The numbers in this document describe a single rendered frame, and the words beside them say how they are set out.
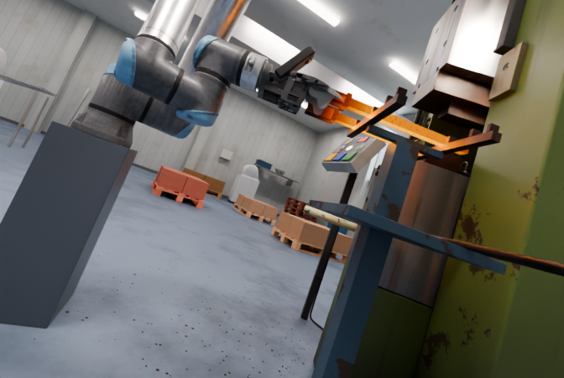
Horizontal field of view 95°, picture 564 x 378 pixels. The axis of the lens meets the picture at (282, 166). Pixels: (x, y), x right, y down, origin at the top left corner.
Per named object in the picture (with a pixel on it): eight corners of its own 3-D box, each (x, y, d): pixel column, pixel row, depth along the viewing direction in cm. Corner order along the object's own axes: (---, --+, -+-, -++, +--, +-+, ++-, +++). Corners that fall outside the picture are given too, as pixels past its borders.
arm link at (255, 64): (253, 62, 71) (252, 43, 61) (269, 69, 71) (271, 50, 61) (241, 91, 70) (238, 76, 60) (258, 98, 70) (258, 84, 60)
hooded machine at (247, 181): (244, 206, 867) (259, 169, 884) (250, 209, 810) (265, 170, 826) (226, 199, 841) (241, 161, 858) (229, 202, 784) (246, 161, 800)
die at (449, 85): (433, 89, 108) (439, 69, 109) (410, 107, 128) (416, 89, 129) (535, 122, 104) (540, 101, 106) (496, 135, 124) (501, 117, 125)
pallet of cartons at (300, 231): (323, 249, 511) (331, 228, 517) (353, 267, 427) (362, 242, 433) (268, 232, 464) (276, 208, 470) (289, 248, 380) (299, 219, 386)
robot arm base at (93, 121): (60, 123, 81) (74, 94, 82) (80, 129, 98) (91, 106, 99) (125, 147, 87) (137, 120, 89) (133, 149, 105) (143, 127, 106)
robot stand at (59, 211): (-48, 317, 71) (51, 120, 79) (2, 282, 92) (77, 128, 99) (46, 329, 79) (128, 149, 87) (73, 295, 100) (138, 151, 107)
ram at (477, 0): (460, 49, 96) (487, -40, 100) (411, 93, 134) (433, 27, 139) (577, 86, 92) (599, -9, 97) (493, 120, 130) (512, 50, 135)
